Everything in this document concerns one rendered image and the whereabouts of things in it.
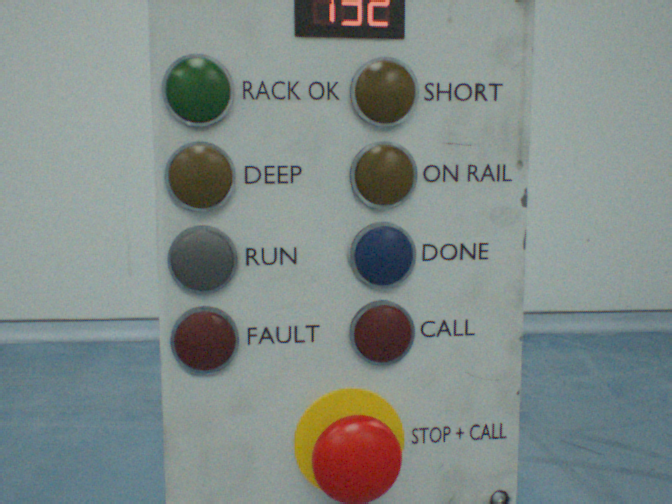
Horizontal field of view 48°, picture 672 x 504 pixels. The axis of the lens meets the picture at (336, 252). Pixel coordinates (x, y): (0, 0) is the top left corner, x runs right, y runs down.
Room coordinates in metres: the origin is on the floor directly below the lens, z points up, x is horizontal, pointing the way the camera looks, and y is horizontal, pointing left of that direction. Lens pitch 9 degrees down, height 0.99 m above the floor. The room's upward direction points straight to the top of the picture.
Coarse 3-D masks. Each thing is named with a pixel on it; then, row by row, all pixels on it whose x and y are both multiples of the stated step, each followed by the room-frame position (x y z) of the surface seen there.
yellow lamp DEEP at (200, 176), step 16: (176, 160) 0.32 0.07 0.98; (192, 160) 0.32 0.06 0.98; (208, 160) 0.32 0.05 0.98; (224, 160) 0.32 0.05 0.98; (176, 176) 0.32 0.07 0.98; (192, 176) 0.32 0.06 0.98; (208, 176) 0.32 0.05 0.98; (224, 176) 0.32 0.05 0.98; (176, 192) 0.32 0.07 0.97; (192, 192) 0.32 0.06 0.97; (208, 192) 0.32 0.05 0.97; (224, 192) 0.32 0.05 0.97
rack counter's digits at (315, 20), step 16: (320, 0) 0.33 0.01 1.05; (336, 0) 0.33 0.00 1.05; (352, 0) 0.33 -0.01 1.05; (368, 0) 0.33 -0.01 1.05; (384, 0) 0.34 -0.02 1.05; (320, 16) 0.33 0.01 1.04; (336, 16) 0.33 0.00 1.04; (352, 16) 0.33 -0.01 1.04; (368, 16) 0.33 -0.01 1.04; (384, 16) 0.34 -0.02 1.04
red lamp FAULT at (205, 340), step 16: (192, 320) 0.32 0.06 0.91; (208, 320) 0.32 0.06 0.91; (224, 320) 0.32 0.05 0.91; (176, 336) 0.32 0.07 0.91; (192, 336) 0.32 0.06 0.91; (208, 336) 0.32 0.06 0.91; (224, 336) 0.32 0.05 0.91; (176, 352) 0.32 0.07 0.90; (192, 352) 0.32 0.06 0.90; (208, 352) 0.32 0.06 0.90; (224, 352) 0.32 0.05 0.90; (208, 368) 0.32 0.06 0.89
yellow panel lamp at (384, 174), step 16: (384, 144) 0.33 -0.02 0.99; (368, 160) 0.33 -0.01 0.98; (384, 160) 0.33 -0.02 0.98; (400, 160) 0.33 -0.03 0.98; (368, 176) 0.33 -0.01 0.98; (384, 176) 0.33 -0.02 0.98; (400, 176) 0.33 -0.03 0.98; (368, 192) 0.33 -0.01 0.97; (384, 192) 0.33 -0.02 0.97; (400, 192) 0.33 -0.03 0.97
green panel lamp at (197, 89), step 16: (192, 64) 0.32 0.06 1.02; (208, 64) 0.32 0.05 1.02; (176, 80) 0.32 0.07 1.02; (192, 80) 0.32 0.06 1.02; (208, 80) 0.32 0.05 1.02; (224, 80) 0.32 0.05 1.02; (176, 96) 0.32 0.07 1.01; (192, 96) 0.32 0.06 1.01; (208, 96) 0.32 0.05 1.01; (224, 96) 0.32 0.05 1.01; (176, 112) 0.32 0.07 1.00; (192, 112) 0.32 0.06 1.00; (208, 112) 0.32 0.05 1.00
